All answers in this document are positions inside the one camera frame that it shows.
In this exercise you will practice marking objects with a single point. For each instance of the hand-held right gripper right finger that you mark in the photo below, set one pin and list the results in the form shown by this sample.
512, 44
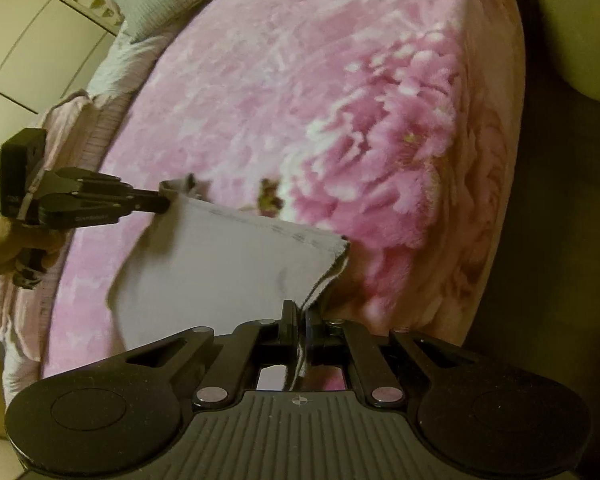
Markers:
316, 332

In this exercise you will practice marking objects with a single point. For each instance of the pink floral blanket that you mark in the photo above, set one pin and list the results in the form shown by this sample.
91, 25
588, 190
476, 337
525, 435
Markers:
305, 85

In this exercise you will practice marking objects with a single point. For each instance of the lavender garment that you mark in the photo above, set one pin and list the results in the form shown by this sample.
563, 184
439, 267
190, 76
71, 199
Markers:
220, 270

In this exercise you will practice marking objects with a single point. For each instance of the white wardrobe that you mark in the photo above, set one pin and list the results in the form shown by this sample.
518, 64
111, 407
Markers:
30, 50

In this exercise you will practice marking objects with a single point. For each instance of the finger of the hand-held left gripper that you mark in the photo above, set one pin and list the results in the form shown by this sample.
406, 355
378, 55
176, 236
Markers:
90, 210
90, 182

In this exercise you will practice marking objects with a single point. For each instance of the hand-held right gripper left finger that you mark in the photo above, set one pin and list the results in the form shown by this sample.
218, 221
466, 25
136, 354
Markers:
286, 332

